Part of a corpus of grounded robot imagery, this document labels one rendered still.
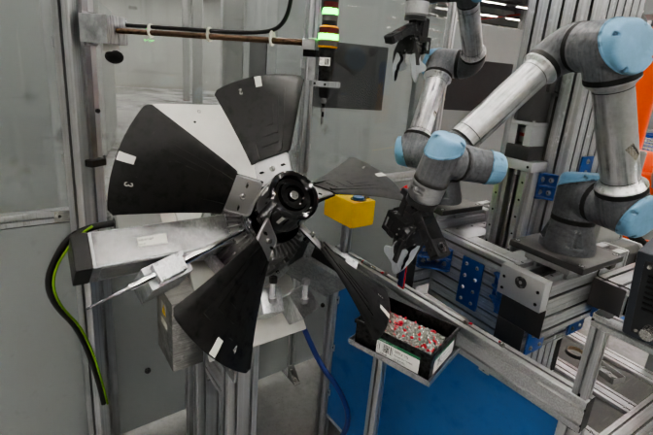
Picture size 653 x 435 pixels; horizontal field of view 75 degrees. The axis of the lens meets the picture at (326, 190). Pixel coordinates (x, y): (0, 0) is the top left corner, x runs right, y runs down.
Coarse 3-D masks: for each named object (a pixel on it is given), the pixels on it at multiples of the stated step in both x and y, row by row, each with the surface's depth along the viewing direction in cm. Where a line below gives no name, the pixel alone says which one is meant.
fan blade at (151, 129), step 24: (144, 120) 83; (168, 120) 85; (120, 144) 82; (144, 144) 83; (168, 144) 85; (192, 144) 86; (120, 168) 82; (144, 168) 83; (168, 168) 85; (192, 168) 87; (216, 168) 89; (120, 192) 83; (144, 192) 84; (168, 192) 86; (192, 192) 88; (216, 192) 90
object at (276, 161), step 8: (264, 160) 101; (272, 160) 101; (280, 160) 100; (288, 160) 99; (256, 168) 102; (264, 168) 101; (280, 168) 100; (288, 168) 99; (264, 176) 100; (272, 176) 100; (264, 184) 100
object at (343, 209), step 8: (328, 200) 151; (336, 200) 148; (344, 200) 144; (352, 200) 144; (368, 200) 145; (328, 208) 152; (336, 208) 148; (344, 208) 145; (352, 208) 141; (360, 208) 143; (368, 208) 145; (328, 216) 152; (336, 216) 149; (344, 216) 145; (352, 216) 142; (360, 216) 144; (368, 216) 146; (344, 224) 146; (352, 224) 143; (360, 224) 145; (368, 224) 147
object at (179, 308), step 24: (240, 264) 82; (264, 264) 90; (216, 288) 76; (240, 288) 81; (192, 312) 72; (216, 312) 76; (240, 312) 82; (192, 336) 72; (216, 336) 76; (240, 336) 82; (216, 360) 76; (240, 360) 81
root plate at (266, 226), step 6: (264, 222) 89; (264, 228) 89; (270, 228) 92; (258, 234) 87; (270, 234) 93; (258, 240) 88; (264, 240) 90; (276, 240) 96; (264, 246) 91; (270, 246) 94; (264, 252) 91; (270, 252) 94
